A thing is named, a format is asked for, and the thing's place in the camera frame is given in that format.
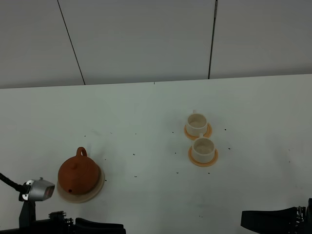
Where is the orange coaster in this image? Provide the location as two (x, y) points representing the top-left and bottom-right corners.
(184, 123), (213, 140)
(188, 147), (218, 167)

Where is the near orange coaster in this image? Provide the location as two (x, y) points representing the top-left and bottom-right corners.
(188, 147), (218, 167)

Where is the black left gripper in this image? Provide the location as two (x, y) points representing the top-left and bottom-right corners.
(0, 201), (126, 234)

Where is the black braided camera cable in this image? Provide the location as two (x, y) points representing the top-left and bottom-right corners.
(0, 172), (24, 193)

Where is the brown clay teapot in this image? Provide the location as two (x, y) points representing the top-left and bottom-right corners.
(58, 147), (100, 195)

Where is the beige round teapot trivet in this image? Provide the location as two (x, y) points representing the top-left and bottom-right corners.
(56, 166), (105, 203)

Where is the near white teacup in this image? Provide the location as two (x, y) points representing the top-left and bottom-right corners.
(192, 134), (215, 164)

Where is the far white teacup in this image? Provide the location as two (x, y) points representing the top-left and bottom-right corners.
(186, 110), (208, 137)

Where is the far orange coaster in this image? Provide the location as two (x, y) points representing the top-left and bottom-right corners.
(184, 123), (213, 140)

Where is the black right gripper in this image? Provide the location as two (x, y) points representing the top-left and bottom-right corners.
(240, 198), (312, 234)

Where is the white teacup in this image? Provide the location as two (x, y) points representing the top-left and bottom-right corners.
(186, 110), (208, 137)
(192, 134), (215, 164)

